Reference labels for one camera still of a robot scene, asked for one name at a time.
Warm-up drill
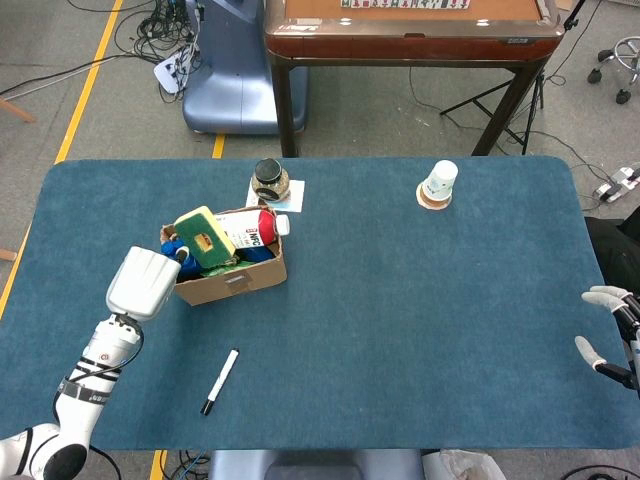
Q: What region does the chrome stool with castors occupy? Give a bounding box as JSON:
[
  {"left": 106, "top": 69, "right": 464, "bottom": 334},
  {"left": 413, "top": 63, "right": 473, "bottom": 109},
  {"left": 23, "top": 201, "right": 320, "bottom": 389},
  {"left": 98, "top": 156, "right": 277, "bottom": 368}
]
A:
[{"left": 587, "top": 35, "right": 640, "bottom": 105}]

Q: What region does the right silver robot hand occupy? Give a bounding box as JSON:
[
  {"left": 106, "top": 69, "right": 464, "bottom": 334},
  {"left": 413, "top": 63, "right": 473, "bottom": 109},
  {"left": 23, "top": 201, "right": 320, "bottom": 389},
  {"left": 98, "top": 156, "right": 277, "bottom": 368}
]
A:
[{"left": 573, "top": 285, "right": 640, "bottom": 391}]

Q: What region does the blue cloth item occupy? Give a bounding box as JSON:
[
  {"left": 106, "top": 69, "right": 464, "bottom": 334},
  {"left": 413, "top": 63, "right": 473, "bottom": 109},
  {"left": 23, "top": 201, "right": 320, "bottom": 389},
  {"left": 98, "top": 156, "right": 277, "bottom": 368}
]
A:
[{"left": 238, "top": 244, "right": 276, "bottom": 263}]

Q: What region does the black clothing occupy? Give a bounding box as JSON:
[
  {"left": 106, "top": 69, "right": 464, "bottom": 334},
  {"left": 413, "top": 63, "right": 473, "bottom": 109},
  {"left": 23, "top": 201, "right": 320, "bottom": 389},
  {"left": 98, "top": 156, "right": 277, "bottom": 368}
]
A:
[{"left": 584, "top": 205, "right": 640, "bottom": 366}]

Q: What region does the white power strip with plugs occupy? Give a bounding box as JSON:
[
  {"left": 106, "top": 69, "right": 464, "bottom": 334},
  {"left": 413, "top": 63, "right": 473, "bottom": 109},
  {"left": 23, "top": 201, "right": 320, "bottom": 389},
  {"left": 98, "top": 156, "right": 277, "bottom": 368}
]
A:
[{"left": 153, "top": 47, "right": 201, "bottom": 95}]

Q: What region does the brown mahjong table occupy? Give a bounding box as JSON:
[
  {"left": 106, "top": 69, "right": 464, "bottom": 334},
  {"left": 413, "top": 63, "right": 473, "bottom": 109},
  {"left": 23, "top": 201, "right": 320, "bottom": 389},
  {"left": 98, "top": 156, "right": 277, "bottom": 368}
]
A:
[{"left": 263, "top": 0, "right": 566, "bottom": 159}]

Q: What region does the glass jar with black lid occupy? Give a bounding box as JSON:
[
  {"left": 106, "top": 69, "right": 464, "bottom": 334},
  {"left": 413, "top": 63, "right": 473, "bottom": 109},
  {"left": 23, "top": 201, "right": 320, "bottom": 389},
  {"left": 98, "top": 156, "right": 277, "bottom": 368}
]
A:
[{"left": 251, "top": 158, "right": 291, "bottom": 202}]

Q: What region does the red white plastic bottle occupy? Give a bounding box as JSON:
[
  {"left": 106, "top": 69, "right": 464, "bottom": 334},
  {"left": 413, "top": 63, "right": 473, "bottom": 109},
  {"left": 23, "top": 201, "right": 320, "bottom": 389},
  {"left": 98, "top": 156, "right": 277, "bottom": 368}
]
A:
[{"left": 212, "top": 208, "right": 291, "bottom": 250}]

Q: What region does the green yellow sponge with hole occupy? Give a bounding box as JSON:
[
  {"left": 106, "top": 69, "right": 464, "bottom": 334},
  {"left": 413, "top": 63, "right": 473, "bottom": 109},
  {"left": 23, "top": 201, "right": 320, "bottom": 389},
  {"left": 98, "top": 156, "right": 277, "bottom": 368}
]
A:
[{"left": 173, "top": 205, "right": 238, "bottom": 270}]

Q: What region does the black cable tangle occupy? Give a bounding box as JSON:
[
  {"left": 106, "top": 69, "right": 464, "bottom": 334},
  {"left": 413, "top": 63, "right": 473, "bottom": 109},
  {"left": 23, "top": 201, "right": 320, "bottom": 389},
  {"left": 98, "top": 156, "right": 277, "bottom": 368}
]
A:
[{"left": 67, "top": 0, "right": 202, "bottom": 104}]

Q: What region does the white plastic bag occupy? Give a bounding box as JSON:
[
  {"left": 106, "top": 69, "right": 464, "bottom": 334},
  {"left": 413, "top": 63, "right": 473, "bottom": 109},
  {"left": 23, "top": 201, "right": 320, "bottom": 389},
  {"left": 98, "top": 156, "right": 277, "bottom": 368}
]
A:
[{"left": 422, "top": 448, "right": 506, "bottom": 480}]

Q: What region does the blue floor cable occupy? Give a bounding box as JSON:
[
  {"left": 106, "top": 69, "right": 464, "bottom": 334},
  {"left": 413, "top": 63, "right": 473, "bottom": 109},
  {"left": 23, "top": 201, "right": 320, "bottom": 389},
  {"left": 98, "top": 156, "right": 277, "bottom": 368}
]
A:
[{"left": 177, "top": 449, "right": 209, "bottom": 480}]

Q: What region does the face-up mahjong tile row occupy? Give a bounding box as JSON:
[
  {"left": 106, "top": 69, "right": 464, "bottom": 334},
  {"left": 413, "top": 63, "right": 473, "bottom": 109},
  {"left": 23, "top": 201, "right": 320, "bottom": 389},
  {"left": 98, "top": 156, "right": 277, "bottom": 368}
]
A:
[{"left": 341, "top": 0, "right": 471, "bottom": 10}]

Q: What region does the brown cardboard box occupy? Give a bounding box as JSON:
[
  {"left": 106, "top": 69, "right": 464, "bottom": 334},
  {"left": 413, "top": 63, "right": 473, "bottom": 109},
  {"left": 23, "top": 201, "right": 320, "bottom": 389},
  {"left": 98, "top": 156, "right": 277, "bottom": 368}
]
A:
[{"left": 159, "top": 205, "right": 289, "bottom": 307}]

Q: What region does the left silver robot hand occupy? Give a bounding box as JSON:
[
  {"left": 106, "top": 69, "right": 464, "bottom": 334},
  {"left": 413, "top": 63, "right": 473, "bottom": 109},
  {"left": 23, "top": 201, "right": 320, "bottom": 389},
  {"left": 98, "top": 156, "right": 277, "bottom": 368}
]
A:
[{"left": 105, "top": 244, "right": 191, "bottom": 324}]

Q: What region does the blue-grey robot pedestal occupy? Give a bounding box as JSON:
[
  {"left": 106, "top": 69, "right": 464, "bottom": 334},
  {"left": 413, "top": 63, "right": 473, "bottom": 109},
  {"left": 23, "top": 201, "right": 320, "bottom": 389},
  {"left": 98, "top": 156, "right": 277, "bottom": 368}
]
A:
[{"left": 182, "top": 0, "right": 309, "bottom": 135}]

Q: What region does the white red power strip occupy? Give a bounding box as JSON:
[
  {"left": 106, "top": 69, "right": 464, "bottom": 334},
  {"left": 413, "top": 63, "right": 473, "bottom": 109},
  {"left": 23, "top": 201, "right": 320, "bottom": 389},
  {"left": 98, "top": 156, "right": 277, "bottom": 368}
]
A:
[{"left": 597, "top": 167, "right": 640, "bottom": 203}]

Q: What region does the blue toy brick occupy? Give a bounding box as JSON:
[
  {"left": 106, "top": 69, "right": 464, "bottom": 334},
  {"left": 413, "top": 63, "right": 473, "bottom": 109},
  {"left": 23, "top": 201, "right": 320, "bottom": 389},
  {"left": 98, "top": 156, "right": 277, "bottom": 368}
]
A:
[{"left": 159, "top": 238, "right": 205, "bottom": 282}]

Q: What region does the white paper card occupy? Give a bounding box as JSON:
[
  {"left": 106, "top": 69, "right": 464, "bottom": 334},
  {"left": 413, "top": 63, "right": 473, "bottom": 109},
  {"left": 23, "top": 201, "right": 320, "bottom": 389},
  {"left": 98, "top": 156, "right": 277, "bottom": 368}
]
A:
[{"left": 245, "top": 178, "right": 306, "bottom": 214}]

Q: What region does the round beige coaster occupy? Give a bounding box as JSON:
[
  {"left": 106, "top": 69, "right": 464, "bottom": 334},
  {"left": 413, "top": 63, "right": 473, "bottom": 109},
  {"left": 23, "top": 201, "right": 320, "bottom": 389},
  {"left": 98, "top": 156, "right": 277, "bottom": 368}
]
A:
[{"left": 415, "top": 182, "right": 454, "bottom": 212}]

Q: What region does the black and white marker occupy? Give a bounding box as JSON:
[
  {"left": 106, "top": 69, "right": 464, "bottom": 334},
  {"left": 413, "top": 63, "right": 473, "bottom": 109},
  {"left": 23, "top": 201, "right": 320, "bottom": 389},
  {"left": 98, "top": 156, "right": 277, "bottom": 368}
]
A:
[{"left": 200, "top": 348, "right": 240, "bottom": 416}]

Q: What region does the green plastic packet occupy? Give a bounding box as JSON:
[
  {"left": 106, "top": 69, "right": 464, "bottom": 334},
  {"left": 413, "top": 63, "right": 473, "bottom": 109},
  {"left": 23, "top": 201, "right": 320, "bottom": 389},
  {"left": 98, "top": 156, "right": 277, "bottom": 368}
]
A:
[{"left": 202, "top": 264, "right": 251, "bottom": 279}]

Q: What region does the blue felt table cover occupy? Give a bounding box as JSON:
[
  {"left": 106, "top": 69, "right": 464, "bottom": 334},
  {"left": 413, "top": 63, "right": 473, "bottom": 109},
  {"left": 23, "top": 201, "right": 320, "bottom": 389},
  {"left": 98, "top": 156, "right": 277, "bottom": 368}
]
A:
[{"left": 0, "top": 156, "right": 634, "bottom": 451}]

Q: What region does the black tripod stand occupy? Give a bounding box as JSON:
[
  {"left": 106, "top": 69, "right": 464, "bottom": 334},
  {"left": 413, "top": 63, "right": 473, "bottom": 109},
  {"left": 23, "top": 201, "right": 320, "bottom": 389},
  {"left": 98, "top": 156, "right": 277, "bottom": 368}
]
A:
[{"left": 439, "top": 0, "right": 589, "bottom": 155}]

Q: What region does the light wooden leg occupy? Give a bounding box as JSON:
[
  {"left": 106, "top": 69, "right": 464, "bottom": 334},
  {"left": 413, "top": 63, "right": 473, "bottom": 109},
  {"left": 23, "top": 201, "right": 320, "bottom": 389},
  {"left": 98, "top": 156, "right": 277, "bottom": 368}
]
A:
[{"left": 0, "top": 97, "right": 37, "bottom": 124}]

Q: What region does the white paper cup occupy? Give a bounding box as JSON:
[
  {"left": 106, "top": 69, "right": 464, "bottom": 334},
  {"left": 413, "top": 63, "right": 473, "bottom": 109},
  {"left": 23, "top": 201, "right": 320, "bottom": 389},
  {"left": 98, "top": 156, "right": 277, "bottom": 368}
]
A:
[{"left": 421, "top": 159, "right": 460, "bottom": 201}]

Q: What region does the blue-grey robot torso base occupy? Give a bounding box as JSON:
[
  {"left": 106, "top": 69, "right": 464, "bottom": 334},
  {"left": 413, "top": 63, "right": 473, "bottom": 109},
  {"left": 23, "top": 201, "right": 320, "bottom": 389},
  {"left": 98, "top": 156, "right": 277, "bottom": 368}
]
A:
[{"left": 207, "top": 448, "right": 425, "bottom": 480}]

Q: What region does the amber round base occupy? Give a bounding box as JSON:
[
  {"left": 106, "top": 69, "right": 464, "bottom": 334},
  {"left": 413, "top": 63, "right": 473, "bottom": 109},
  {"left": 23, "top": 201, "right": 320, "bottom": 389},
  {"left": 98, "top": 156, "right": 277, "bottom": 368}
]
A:
[{"left": 419, "top": 187, "right": 451, "bottom": 209}]

